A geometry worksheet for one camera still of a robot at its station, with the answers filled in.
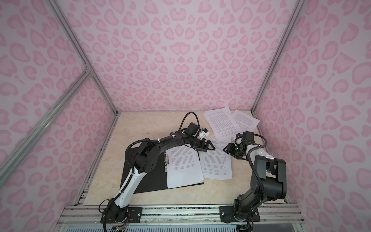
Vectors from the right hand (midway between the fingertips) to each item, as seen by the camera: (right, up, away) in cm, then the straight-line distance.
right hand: (227, 149), depth 92 cm
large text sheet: (+2, +16, +22) cm, 27 cm away
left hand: (-10, 0, +1) cm, 10 cm away
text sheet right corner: (+21, +17, +22) cm, 34 cm away
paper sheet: (-27, -11, -2) cm, 30 cm away
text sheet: (-7, -10, 0) cm, 12 cm away
